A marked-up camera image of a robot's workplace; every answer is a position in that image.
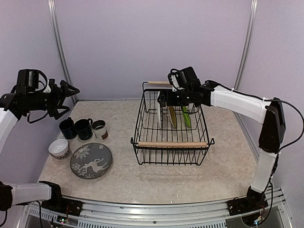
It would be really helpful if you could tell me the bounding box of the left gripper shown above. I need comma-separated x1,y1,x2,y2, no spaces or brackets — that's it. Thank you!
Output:
24,80,79,120

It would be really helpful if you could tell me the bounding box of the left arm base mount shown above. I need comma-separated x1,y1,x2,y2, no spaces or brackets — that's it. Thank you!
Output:
41,198,83,217

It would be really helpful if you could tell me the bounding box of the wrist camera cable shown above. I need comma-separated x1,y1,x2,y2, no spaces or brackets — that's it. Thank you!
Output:
209,79,304,152
26,71,49,124

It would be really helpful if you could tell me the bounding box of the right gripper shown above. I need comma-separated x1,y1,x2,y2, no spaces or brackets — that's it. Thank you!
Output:
158,88,192,106

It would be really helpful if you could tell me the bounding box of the gold patterned plate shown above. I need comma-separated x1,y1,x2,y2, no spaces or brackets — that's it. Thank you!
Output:
168,106,177,129

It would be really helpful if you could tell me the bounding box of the aluminium corner post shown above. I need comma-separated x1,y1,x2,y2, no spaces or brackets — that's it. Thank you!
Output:
47,0,78,104
234,0,258,89

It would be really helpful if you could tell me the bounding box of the dark green mug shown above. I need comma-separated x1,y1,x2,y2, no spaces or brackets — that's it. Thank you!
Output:
75,118,93,141

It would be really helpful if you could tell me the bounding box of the rear wooden rack handle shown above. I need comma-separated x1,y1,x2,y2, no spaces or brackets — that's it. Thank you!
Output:
147,81,170,86

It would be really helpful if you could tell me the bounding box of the grey plate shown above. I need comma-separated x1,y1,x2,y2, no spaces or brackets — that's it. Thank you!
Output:
70,142,113,180

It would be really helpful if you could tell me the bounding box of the white cup with wood band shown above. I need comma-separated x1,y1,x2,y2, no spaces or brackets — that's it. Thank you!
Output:
91,120,108,141

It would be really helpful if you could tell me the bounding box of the black wire dish rack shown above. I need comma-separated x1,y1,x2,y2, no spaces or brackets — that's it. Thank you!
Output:
131,82,215,166

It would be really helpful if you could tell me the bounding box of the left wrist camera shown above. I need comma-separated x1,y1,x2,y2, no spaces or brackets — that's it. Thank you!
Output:
43,78,56,93

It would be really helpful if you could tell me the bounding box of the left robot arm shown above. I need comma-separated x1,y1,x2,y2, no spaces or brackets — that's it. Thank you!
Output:
0,69,80,211

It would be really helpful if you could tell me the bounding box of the right aluminium corner post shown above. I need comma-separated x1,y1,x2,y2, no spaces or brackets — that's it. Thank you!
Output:
234,0,258,89

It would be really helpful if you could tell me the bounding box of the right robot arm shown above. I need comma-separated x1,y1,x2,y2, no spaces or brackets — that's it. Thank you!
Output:
157,66,285,211

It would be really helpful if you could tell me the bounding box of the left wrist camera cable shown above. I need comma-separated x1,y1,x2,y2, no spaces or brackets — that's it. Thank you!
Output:
26,71,49,124

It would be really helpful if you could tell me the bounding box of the green plate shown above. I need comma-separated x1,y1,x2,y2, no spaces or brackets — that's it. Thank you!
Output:
181,106,191,128

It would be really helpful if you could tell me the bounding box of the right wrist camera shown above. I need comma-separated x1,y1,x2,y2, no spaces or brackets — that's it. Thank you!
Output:
168,73,182,92

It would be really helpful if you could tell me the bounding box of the left aluminium corner post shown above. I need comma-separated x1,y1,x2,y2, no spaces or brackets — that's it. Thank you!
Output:
47,0,78,104

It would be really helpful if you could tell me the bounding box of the blue white patterned bowl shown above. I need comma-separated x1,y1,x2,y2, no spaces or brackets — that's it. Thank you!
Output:
53,148,70,160

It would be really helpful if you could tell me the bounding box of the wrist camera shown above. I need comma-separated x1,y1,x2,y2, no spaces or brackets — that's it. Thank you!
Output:
43,78,56,93
168,73,182,92

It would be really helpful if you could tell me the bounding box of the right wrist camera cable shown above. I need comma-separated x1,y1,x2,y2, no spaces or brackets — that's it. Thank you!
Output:
209,79,304,152

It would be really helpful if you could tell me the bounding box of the navy blue mug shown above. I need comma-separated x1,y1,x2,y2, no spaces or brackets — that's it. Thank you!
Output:
59,117,77,140

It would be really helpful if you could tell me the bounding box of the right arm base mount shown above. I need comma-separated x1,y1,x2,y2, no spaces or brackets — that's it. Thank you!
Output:
227,187,268,216

